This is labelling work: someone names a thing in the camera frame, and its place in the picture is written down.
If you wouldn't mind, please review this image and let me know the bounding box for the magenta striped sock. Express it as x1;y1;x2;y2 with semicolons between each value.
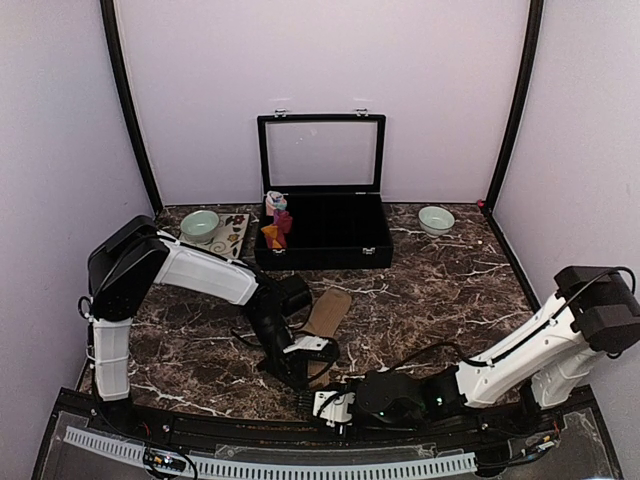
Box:
261;224;287;250

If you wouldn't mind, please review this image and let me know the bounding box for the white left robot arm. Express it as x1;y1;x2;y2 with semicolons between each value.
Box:
78;215;340;436

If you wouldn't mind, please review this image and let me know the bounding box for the black left corner post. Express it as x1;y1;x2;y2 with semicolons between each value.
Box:
99;0;164;215

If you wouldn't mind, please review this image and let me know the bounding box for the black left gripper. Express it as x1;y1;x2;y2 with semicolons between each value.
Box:
246;311;309;395

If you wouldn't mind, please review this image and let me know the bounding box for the green ceramic bowl on plate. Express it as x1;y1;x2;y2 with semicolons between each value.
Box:
180;210;220;244

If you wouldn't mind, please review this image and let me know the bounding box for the black right corner post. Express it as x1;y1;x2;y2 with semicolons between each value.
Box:
483;0;544;216

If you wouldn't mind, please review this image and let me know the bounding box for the pink white rolled sock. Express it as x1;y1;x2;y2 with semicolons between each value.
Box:
265;190;287;219

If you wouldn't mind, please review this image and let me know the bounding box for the white perforated front rail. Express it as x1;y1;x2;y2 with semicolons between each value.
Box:
62;426;479;480

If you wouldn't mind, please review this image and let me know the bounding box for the black corner post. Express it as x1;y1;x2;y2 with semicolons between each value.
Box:
99;0;164;215
483;0;544;216

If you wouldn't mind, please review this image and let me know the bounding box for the black compartment storage box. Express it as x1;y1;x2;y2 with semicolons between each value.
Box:
254;113;394;271

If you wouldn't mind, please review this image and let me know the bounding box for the green bowl at right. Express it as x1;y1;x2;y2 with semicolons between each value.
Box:
418;206;455;238

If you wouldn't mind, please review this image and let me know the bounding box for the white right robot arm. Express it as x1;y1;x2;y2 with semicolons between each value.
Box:
308;266;639;434

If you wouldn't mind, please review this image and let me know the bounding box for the magenta purple rolled sock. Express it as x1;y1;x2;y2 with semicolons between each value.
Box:
274;209;293;235

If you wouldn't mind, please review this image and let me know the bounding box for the brown sock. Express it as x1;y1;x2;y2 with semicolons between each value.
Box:
302;288;352;390

